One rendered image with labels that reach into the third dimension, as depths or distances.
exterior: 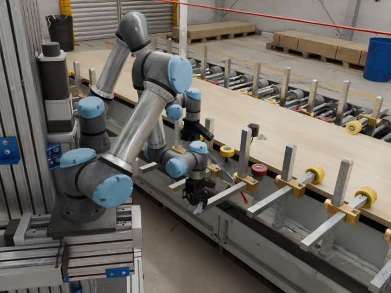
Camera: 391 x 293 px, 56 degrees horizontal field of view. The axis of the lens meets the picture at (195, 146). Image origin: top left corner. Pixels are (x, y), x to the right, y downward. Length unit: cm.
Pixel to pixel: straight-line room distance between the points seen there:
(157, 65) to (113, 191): 42
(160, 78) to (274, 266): 155
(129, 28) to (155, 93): 48
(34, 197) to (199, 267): 140
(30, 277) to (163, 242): 157
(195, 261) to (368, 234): 122
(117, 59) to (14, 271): 96
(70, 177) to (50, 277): 33
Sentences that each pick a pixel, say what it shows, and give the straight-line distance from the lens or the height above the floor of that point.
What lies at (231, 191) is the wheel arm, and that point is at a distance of 178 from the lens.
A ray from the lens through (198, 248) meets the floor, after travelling 274.
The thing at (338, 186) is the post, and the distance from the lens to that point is 158.
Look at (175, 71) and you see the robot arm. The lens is 117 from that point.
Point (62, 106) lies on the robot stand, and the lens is 143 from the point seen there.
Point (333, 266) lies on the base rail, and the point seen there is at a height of 70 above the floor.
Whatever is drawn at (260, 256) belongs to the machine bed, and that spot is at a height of 21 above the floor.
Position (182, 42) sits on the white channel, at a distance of 346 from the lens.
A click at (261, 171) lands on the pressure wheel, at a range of 189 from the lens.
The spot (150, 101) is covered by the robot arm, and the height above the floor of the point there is 144.
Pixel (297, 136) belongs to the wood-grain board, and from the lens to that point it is 234.
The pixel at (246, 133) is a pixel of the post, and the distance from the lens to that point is 177.
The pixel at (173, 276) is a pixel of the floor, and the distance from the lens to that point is 255.
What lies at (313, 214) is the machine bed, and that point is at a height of 72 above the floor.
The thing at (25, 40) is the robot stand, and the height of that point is 160.
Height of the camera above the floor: 184
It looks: 27 degrees down
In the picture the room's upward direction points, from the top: 2 degrees clockwise
